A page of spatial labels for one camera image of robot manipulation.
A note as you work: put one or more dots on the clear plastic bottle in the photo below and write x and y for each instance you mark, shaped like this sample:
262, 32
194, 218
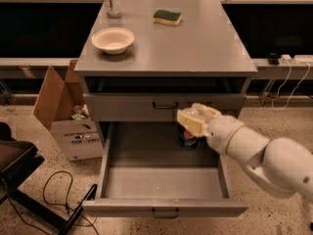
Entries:
112, 7

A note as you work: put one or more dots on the black power adapter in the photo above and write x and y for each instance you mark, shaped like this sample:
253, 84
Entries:
273, 59

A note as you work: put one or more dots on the open lower grey drawer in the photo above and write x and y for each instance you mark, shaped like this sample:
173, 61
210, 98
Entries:
146, 173

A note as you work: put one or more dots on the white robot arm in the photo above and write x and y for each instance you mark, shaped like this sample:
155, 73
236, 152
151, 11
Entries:
281, 167

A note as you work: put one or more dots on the open cardboard box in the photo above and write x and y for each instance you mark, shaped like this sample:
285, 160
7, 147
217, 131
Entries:
61, 109

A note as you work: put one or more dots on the upper grey drawer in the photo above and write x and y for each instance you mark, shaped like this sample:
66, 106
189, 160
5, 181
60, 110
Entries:
160, 98

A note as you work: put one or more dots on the blue pepsi can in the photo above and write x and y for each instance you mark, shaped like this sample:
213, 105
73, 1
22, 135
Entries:
187, 140

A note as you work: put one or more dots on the grey drawer cabinet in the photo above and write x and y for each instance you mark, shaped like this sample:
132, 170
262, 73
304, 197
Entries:
203, 44

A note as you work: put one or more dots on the black chair frame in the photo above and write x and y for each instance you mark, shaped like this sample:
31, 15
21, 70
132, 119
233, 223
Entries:
18, 160

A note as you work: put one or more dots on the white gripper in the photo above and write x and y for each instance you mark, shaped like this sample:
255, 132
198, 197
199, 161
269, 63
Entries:
222, 133

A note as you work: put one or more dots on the green yellow sponge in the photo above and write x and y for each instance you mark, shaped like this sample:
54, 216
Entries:
166, 17

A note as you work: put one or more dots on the white power strip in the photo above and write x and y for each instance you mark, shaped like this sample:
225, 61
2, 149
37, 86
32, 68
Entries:
297, 59

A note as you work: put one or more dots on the white paper bowl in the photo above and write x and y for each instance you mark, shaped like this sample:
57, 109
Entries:
113, 40

